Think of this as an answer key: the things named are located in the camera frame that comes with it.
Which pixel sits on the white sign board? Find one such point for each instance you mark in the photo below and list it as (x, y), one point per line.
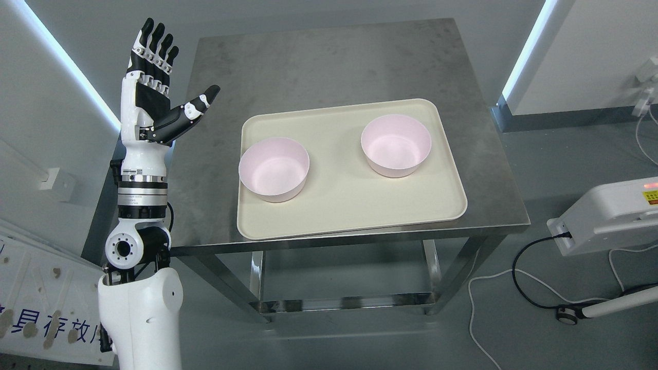
(49, 302)

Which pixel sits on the white caster leg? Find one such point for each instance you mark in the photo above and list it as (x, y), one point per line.
(571, 316)

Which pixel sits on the white wall socket box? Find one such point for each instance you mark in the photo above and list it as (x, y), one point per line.
(59, 185)

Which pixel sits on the white wall plug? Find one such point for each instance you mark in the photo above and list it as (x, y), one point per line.
(647, 77)

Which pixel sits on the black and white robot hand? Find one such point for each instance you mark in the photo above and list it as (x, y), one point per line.
(149, 121)

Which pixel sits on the pink bowl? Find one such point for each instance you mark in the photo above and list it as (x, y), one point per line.
(395, 145)
(274, 169)

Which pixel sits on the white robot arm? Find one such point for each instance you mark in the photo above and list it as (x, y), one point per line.
(140, 295)

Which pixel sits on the cream plastic tray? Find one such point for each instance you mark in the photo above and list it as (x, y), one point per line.
(342, 192)

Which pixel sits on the stainless steel table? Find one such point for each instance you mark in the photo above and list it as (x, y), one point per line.
(289, 71)

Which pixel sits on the white machine base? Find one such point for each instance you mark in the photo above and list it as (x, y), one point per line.
(610, 216)

